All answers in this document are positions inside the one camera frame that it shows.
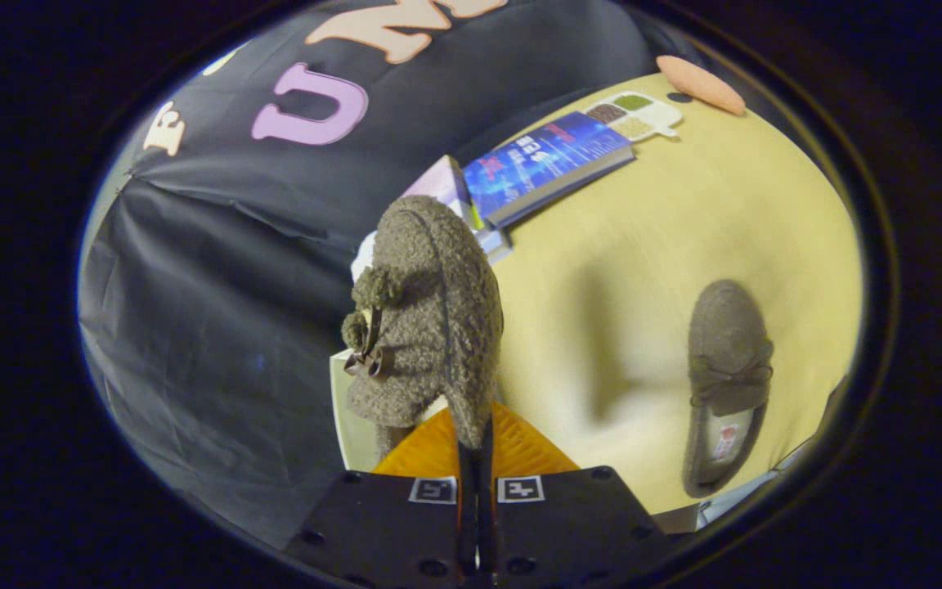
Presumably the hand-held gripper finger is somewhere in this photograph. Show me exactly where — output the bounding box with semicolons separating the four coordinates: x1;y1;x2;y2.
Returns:
281;407;478;589
478;399;674;589

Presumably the cream fabric storage box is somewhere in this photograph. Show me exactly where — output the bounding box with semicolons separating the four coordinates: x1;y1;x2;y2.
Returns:
329;350;382;474

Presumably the grey fuzzy slipper shoe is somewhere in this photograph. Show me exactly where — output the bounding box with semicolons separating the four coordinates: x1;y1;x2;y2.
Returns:
340;195;506;459
681;280;775;499

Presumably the pale blue book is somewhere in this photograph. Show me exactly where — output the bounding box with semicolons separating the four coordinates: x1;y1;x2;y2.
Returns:
475;227;514;263

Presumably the white plush toy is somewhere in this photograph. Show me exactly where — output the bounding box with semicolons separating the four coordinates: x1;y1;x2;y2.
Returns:
350;232;379;284

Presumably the pink cover book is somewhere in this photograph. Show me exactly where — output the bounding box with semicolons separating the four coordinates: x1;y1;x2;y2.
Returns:
401;155;488;234

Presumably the blue cover book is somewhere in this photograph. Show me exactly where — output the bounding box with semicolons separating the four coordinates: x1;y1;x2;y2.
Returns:
463;111;636;229

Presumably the white compartment seasoning tray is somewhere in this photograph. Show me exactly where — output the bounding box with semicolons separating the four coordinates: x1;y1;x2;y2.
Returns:
584;90;684;145

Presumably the orange oval sponge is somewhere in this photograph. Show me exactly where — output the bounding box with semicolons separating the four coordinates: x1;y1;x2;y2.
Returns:
656;55;747;117

